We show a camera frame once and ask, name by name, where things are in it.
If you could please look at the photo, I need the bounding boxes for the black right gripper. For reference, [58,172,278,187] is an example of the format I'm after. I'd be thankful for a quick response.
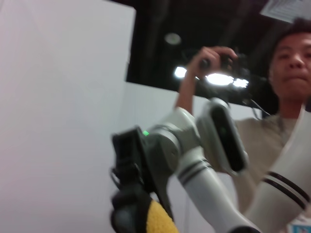
[110,125,174,220]

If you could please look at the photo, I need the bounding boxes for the yellow towel with black trim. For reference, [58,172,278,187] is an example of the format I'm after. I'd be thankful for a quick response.
[110,189,179,233]

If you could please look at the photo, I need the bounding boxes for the person's bare forearm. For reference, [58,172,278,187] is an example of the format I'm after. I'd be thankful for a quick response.
[174,72,204,116]

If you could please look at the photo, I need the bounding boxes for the person's bare hand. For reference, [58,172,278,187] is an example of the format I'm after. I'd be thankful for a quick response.
[188,46,238,81]

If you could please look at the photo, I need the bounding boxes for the bright ceiling light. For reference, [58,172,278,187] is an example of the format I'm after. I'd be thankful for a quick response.
[173,66,250,88]

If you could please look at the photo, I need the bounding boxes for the round ceiling lamp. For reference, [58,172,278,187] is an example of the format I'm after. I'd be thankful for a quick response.
[164,33,182,46]

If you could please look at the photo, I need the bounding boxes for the black handheld controller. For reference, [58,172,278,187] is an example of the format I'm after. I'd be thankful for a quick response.
[199,52,270,104]

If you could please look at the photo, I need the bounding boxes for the person in beige shirt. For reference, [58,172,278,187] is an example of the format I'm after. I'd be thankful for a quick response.
[234,17,311,219]

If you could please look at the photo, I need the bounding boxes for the white ceiling air vent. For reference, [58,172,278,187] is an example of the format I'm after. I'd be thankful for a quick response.
[259,0,311,24]

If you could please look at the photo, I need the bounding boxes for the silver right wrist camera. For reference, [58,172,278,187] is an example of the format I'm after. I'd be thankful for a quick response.
[196,97,250,176]

